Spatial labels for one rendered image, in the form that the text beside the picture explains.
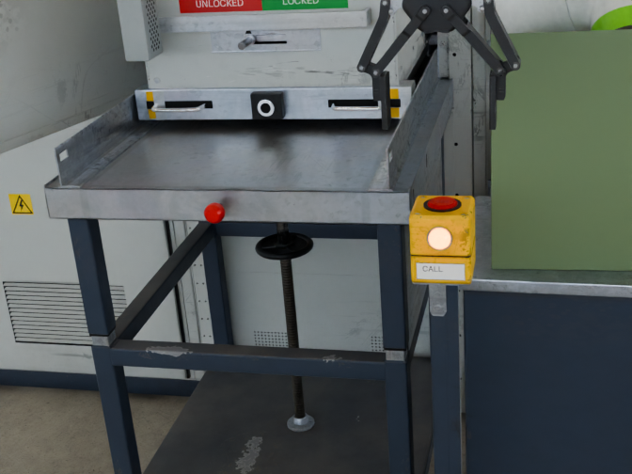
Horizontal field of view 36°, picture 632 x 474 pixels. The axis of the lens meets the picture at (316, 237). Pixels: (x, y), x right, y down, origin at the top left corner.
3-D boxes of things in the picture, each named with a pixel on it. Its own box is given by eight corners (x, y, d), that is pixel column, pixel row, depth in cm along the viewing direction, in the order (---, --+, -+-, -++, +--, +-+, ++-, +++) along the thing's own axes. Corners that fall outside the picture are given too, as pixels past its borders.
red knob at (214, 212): (222, 226, 155) (220, 207, 154) (203, 225, 156) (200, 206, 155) (230, 214, 159) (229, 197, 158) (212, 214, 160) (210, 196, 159)
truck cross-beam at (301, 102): (412, 118, 180) (411, 86, 178) (138, 119, 193) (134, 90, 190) (416, 111, 184) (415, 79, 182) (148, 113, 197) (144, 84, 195)
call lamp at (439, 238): (451, 254, 127) (451, 230, 126) (425, 254, 128) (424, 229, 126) (452, 250, 128) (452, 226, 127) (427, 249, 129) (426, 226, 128)
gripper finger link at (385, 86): (386, 76, 123) (379, 76, 123) (387, 130, 126) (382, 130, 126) (388, 71, 126) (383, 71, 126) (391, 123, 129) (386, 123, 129)
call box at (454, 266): (471, 287, 130) (470, 215, 126) (411, 285, 131) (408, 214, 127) (475, 261, 137) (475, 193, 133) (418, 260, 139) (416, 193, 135)
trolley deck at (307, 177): (411, 225, 153) (410, 189, 151) (49, 218, 167) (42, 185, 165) (453, 104, 213) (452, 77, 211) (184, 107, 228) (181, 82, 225)
